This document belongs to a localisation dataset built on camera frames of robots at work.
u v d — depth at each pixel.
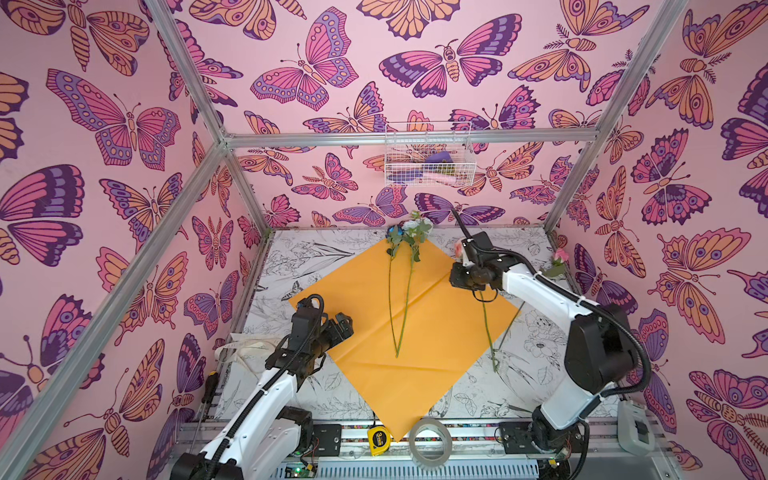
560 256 1.06
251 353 0.87
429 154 0.95
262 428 0.46
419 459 0.67
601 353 0.46
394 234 1.13
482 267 0.68
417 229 1.13
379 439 0.73
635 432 0.70
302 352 0.64
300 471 0.72
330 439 0.73
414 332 0.93
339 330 0.76
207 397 0.83
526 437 0.73
